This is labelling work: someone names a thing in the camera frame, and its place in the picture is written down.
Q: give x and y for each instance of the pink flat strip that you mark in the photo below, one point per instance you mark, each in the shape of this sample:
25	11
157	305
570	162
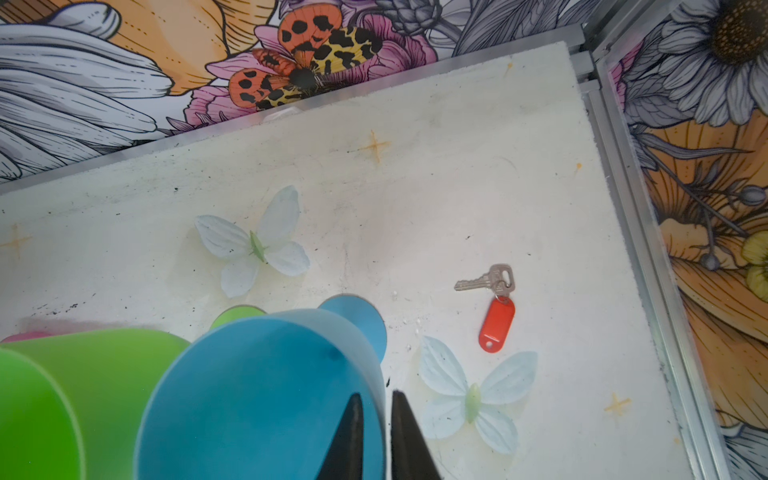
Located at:
26	336

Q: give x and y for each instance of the white fabric butterfly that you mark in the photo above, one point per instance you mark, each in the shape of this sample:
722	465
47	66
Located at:
460	403
246	251

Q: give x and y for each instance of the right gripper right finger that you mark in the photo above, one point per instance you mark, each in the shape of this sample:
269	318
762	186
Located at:
410	456

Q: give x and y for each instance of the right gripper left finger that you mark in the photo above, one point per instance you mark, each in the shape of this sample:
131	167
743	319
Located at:
344	458

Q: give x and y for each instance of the blue wine glass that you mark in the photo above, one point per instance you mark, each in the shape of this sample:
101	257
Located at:
262	397

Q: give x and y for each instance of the green wine glass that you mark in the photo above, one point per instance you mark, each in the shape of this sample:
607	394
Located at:
120	404

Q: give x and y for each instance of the key with red tag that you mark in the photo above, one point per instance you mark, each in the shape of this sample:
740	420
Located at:
499	280

